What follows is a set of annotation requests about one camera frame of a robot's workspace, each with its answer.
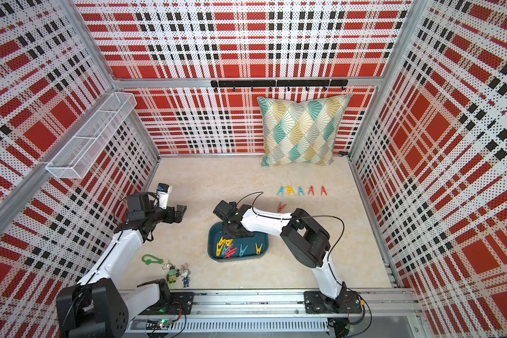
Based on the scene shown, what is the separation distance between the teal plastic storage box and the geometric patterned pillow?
1.44 feet

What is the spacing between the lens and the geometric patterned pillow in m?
0.92

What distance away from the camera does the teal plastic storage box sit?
841 mm

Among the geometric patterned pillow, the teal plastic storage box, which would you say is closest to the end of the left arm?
the teal plastic storage box

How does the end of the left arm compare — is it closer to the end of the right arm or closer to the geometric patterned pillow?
the end of the right arm

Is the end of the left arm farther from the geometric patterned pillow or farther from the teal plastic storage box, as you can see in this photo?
the geometric patterned pillow
